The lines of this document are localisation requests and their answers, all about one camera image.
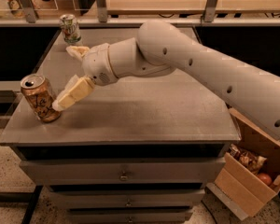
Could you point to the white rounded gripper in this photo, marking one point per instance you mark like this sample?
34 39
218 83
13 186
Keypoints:
98 65

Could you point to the orange LaCroix soda can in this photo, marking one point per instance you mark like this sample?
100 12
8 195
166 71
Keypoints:
39 94

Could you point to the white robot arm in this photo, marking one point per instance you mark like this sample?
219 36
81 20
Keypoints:
158 49

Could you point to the green and white soda can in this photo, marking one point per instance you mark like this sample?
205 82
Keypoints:
70 29

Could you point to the orange bottle behind glass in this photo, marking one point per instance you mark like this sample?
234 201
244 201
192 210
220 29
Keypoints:
15 8

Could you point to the wooden shelf with railing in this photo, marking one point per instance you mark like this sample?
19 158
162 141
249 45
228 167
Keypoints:
107 12

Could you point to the grey drawer cabinet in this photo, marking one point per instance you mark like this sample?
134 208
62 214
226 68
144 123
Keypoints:
162 118

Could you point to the middle grey drawer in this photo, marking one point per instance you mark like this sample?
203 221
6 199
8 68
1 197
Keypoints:
127 198

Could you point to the grey drawer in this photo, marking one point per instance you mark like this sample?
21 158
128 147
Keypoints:
88 172
127 198
130 216

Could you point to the top grey drawer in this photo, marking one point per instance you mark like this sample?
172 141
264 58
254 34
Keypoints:
88 172

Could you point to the bottom grey drawer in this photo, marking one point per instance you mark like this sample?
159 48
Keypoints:
130 216

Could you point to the brown snack bag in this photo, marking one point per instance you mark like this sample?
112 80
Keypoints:
250 160

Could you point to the open cardboard box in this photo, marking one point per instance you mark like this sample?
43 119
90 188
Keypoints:
235 185

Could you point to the red apple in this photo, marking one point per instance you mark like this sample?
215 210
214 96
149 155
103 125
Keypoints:
266 179

